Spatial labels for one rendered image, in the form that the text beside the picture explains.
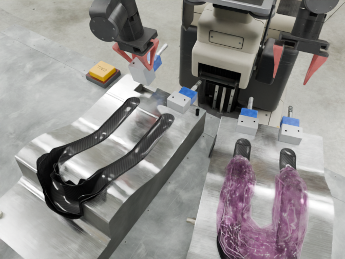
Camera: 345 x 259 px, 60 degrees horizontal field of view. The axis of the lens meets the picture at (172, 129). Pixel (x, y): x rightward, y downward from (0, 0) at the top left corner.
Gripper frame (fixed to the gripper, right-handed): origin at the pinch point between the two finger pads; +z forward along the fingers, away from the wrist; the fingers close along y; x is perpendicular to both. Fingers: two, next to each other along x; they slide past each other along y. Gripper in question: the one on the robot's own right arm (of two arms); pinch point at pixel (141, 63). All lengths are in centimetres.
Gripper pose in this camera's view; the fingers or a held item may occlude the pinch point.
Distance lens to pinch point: 78.2
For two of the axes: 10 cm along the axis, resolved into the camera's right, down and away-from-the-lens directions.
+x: 5.4, -7.2, 4.3
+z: 1.7, 5.9, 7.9
